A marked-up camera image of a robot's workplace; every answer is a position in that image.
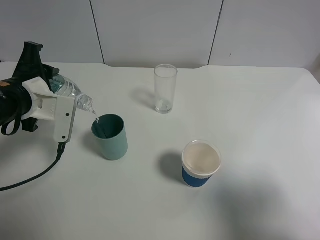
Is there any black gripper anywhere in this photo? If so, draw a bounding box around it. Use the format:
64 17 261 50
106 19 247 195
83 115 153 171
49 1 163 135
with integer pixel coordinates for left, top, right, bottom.
12 41 60 133

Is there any blue white paper cup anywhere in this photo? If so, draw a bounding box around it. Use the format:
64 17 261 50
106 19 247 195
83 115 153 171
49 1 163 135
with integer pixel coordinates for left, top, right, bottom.
181 139 222 188

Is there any clear green-label water bottle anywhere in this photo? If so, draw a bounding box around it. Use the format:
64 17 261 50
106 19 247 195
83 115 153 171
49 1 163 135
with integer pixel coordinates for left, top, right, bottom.
49 74 95 113

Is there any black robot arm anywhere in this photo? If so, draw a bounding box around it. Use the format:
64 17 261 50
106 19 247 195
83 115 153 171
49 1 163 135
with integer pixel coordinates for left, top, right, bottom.
0 41 60 136

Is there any tall clear drinking glass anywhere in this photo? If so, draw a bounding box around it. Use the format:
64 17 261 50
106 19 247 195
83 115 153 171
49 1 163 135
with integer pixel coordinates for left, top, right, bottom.
154 64 178 114

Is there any teal green plastic cup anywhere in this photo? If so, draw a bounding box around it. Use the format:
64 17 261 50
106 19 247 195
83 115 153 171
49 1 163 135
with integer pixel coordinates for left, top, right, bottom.
91 114 128 161

